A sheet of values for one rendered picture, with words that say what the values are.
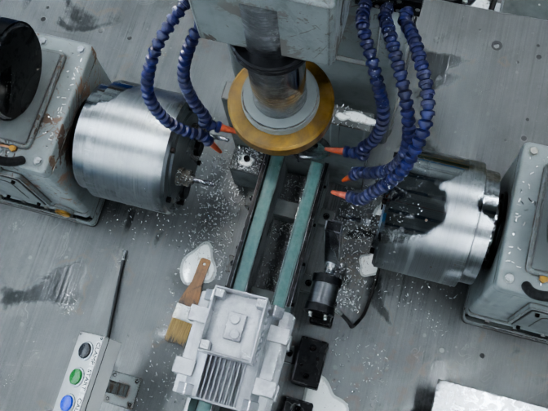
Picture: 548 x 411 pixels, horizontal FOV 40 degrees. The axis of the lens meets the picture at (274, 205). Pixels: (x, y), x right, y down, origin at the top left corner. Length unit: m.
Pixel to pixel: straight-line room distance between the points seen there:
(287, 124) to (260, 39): 0.25
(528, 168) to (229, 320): 0.61
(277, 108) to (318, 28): 0.27
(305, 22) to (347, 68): 0.56
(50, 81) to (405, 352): 0.93
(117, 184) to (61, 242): 0.37
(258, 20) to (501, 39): 1.10
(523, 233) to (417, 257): 0.19
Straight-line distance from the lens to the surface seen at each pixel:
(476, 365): 1.74
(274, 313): 1.43
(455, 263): 1.44
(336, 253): 1.43
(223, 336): 1.39
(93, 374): 1.48
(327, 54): 1.03
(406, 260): 1.45
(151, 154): 1.48
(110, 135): 1.51
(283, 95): 1.17
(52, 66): 1.59
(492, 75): 1.95
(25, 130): 1.55
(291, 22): 0.98
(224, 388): 1.42
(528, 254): 1.42
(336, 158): 1.64
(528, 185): 1.46
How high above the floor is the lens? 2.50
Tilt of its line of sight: 72 degrees down
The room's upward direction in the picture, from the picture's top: 12 degrees counter-clockwise
